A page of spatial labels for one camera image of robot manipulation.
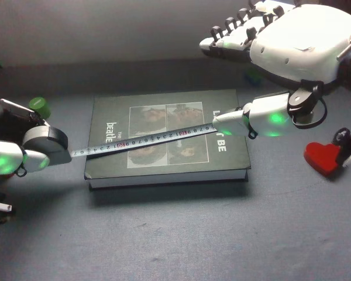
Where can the red heart block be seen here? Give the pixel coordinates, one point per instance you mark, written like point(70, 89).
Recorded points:
point(321, 158)

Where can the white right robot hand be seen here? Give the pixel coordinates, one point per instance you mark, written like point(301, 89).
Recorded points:
point(304, 41)

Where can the grey black tape measure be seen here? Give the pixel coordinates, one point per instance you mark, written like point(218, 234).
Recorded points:
point(44, 137)

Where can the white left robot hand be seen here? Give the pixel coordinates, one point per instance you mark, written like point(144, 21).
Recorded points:
point(6, 155)

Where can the blue and green toy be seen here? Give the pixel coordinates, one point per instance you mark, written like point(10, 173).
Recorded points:
point(252, 77)

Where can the black Let It Be album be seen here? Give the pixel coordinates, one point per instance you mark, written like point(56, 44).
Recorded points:
point(222, 164)

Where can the green cylinder block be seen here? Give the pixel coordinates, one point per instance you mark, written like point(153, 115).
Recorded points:
point(41, 106)

